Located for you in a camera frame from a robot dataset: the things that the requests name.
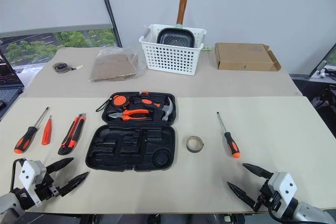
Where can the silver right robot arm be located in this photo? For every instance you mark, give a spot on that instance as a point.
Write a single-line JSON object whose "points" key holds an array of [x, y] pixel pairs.
{"points": [[311, 213]]}

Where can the black furniture beside table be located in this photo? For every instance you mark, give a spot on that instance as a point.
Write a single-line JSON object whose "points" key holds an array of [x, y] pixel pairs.
{"points": [[325, 103]]}

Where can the dark window frame post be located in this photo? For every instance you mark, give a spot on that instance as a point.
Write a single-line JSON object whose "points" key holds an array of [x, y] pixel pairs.
{"points": [[110, 11]]}

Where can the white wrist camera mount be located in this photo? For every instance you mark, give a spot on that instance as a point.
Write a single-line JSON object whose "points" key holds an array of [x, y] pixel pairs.
{"points": [[284, 182], [29, 171]]}

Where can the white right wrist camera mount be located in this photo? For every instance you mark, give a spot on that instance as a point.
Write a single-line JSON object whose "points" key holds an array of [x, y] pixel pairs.
{"points": [[284, 182]]}

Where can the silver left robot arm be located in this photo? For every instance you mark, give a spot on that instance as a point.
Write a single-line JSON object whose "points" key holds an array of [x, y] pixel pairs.
{"points": [[8, 204]]}

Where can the clear bag of cardboard sheets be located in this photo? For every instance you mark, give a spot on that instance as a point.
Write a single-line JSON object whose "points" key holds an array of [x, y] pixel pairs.
{"points": [[113, 66]]}

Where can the white perforated plastic basket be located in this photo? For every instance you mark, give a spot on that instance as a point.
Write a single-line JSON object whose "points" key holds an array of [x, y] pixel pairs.
{"points": [[170, 61]]}

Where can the grey tape roll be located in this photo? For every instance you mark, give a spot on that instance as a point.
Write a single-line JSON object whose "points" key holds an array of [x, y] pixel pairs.
{"points": [[189, 148]]}

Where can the white plastic sheet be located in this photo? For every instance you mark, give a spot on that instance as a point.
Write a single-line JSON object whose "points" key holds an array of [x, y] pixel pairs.
{"points": [[29, 71]]}

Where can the flat brown cardboard box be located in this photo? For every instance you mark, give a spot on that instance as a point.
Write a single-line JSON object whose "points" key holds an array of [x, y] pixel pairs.
{"points": [[241, 56]]}

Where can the orange black utility knife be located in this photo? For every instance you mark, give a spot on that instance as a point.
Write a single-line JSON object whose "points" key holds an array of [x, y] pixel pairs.
{"points": [[71, 137]]}

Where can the small orange screwdriver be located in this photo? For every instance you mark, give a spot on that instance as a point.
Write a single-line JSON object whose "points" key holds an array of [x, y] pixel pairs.
{"points": [[46, 133]]}

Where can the orange black tape measure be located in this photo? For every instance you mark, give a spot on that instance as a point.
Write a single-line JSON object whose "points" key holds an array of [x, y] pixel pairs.
{"points": [[120, 100]]}

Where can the short black orange screwdriver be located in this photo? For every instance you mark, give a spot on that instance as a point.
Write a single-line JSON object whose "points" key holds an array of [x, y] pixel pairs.
{"points": [[231, 142]]}

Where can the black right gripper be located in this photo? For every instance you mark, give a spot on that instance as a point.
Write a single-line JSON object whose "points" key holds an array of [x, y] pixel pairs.
{"points": [[267, 197]]}

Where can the black tool case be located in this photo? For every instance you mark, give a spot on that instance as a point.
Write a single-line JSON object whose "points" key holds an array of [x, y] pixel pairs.
{"points": [[126, 151]]}

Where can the small white grey device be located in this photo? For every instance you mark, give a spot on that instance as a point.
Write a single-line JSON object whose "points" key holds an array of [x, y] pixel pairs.
{"points": [[321, 68]]}

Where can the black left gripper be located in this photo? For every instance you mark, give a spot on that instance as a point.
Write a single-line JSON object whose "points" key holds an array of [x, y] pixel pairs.
{"points": [[44, 187]]}

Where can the dark base under table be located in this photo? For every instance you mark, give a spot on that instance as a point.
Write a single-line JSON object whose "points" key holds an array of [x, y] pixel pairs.
{"points": [[131, 220]]}

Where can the small green object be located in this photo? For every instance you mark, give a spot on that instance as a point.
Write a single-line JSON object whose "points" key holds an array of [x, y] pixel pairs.
{"points": [[207, 48]]}

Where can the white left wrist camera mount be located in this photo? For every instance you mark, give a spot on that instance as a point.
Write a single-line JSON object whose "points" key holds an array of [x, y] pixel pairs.
{"points": [[29, 171]]}

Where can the dark laptop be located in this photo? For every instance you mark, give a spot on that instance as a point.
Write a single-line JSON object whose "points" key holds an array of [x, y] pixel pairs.
{"points": [[8, 95]]}

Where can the round dark tape measure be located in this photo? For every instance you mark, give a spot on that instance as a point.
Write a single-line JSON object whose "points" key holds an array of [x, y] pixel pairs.
{"points": [[61, 67]]}

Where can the long black orange screwdriver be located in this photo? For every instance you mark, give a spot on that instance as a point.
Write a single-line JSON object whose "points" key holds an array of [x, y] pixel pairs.
{"points": [[25, 140]]}

